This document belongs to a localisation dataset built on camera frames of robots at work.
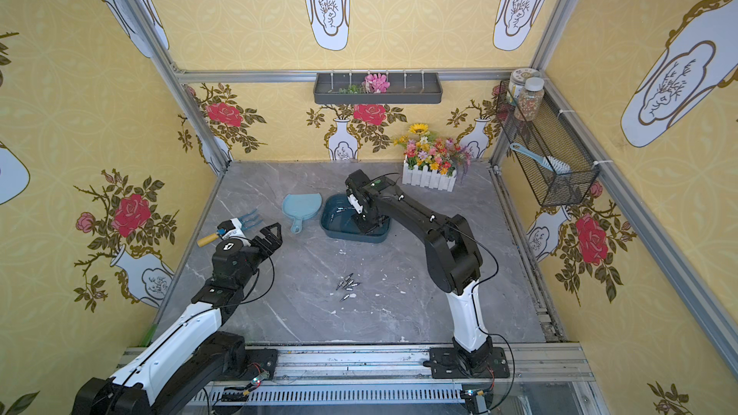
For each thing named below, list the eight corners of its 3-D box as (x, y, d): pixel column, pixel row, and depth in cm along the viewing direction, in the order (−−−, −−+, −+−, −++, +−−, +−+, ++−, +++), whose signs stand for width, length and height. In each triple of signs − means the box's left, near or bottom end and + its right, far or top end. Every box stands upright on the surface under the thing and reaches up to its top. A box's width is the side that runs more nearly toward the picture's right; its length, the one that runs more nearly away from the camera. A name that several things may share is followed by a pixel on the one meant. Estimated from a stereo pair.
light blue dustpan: (277, 232, 102) (275, 228, 100) (286, 198, 112) (283, 193, 109) (317, 232, 102) (315, 227, 100) (322, 198, 112) (321, 193, 109)
